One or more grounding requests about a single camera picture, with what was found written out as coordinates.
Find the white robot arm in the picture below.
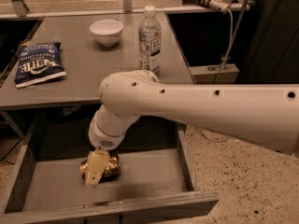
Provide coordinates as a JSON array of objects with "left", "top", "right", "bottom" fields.
[{"left": 85, "top": 70, "right": 299, "bottom": 186}]

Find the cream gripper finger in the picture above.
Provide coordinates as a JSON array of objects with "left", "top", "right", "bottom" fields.
[{"left": 85, "top": 149, "right": 110, "bottom": 187}]

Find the grey cable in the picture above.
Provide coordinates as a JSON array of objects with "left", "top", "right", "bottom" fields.
[{"left": 199, "top": 8, "right": 234, "bottom": 143}]

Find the thin metal pole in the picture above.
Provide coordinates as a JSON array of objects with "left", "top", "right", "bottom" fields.
[{"left": 219, "top": 0, "right": 249, "bottom": 73}]

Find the white ceramic bowl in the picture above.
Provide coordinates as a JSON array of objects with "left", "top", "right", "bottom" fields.
[{"left": 90, "top": 20, "right": 123, "bottom": 47}]

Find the blue Kettle chips bag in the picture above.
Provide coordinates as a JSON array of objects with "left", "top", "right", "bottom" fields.
[{"left": 14, "top": 42, "right": 66, "bottom": 89}]

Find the grey counter cabinet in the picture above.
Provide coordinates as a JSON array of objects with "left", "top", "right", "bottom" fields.
[{"left": 0, "top": 12, "right": 198, "bottom": 133}]

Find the open grey top drawer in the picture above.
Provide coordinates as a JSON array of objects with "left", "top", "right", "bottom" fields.
[{"left": 0, "top": 112, "right": 219, "bottom": 224}]

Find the clear plastic water bottle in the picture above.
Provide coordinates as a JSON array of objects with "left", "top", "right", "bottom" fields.
[{"left": 138, "top": 6, "right": 162, "bottom": 73}]

